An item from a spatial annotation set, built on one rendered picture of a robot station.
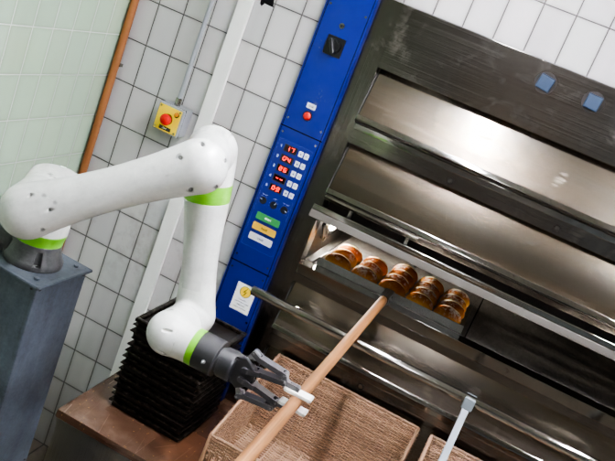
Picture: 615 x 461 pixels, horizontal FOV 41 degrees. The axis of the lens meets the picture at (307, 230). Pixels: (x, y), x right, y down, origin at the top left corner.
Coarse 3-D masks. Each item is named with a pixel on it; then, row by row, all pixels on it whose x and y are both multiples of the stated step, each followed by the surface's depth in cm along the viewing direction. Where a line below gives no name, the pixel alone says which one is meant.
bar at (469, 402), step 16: (256, 288) 251; (272, 304) 250; (288, 304) 249; (304, 320) 248; (320, 320) 247; (336, 336) 245; (368, 352) 243; (384, 352) 242; (400, 368) 240; (416, 368) 240; (432, 384) 238; (448, 384) 238; (464, 400) 235; (480, 400) 236; (464, 416) 234; (496, 416) 234; (512, 416) 233; (528, 432) 231; (544, 432) 232; (448, 448) 229; (560, 448) 229; (576, 448) 229
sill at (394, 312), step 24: (312, 264) 288; (336, 288) 283; (360, 288) 283; (384, 312) 278; (408, 312) 279; (432, 336) 275; (456, 336) 275; (480, 360) 271; (504, 360) 271; (528, 384) 267; (552, 384) 267; (576, 408) 264; (600, 408) 263
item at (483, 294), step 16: (336, 224) 263; (368, 240) 260; (400, 256) 258; (432, 272) 256; (464, 288) 253; (480, 288) 252; (496, 304) 251; (512, 304) 250; (544, 320) 247; (576, 336) 245; (608, 352) 243
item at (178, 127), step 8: (160, 104) 284; (168, 104) 283; (160, 112) 284; (168, 112) 283; (176, 112) 282; (184, 112) 282; (192, 112) 288; (176, 120) 283; (184, 120) 284; (160, 128) 285; (168, 128) 284; (176, 128) 283; (184, 128) 287; (176, 136) 284
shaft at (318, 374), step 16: (384, 304) 272; (368, 320) 251; (352, 336) 235; (336, 352) 220; (320, 368) 208; (304, 384) 197; (288, 400) 188; (288, 416) 182; (272, 432) 173; (256, 448) 165
